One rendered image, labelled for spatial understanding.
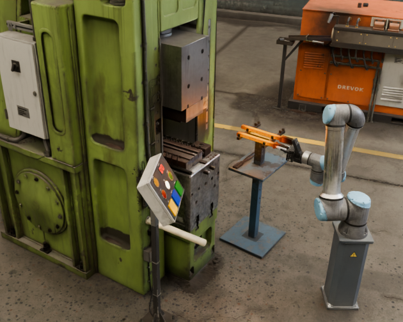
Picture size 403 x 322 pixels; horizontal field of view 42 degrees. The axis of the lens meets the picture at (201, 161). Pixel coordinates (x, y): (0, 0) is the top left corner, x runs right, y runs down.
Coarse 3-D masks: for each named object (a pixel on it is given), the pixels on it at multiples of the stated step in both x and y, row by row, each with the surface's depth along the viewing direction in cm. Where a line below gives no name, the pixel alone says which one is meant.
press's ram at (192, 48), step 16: (176, 32) 324; (176, 48) 299; (192, 48) 307; (208, 48) 322; (176, 64) 304; (192, 64) 311; (176, 80) 309; (192, 80) 317; (176, 96) 314; (192, 96) 322
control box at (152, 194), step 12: (156, 156) 303; (156, 168) 290; (168, 168) 305; (144, 180) 281; (168, 180) 298; (144, 192) 278; (156, 192) 278; (168, 192) 292; (156, 204) 281; (156, 216) 285; (168, 216) 284
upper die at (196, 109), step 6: (198, 102) 331; (162, 108) 330; (168, 108) 327; (192, 108) 326; (198, 108) 333; (162, 114) 332; (168, 114) 330; (174, 114) 327; (180, 114) 324; (186, 114) 322; (192, 114) 328; (198, 114) 335; (180, 120) 326; (186, 120) 324
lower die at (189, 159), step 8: (176, 144) 357; (184, 144) 359; (176, 152) 350; (184, 152) 349; (200, 152) 352; (168, 160) 346; (176, 160) 342; (184, 160) 342; (192, 160) 345; (184, 168) 341
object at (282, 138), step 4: (244, 128) 390; (252, 128) 387; (256, 128) 387; (256, 132) 385; (260, 132) 383; (264, 132) 382; (268, 132) 382; (268, 136) 380; (276, 136) 376; (280, 136) 377; (284, 136) 374; (280, 140) 374; (284, 140) 374; (288, 140) 372
